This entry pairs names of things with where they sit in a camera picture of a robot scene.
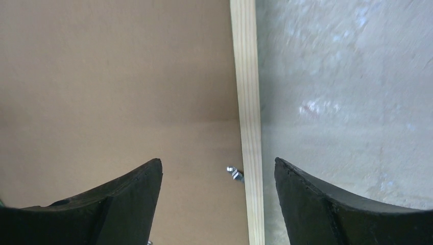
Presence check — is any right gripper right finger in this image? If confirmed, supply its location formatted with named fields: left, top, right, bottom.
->
left=274, top=158, right=432, bottom=244

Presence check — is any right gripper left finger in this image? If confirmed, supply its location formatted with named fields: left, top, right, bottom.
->
left=1, top=158, right=163, bottom=244

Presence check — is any brown cardboard backing board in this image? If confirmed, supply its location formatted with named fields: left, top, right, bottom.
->
left=1, top=1, right=249, bottom=244

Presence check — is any green wooden picture frame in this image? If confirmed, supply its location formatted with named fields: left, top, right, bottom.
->
left=230, top=0, right=265, bottom=245

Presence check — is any small metal frame clip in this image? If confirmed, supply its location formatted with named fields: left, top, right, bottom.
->
left=226, top=166, right=245, bottom=183

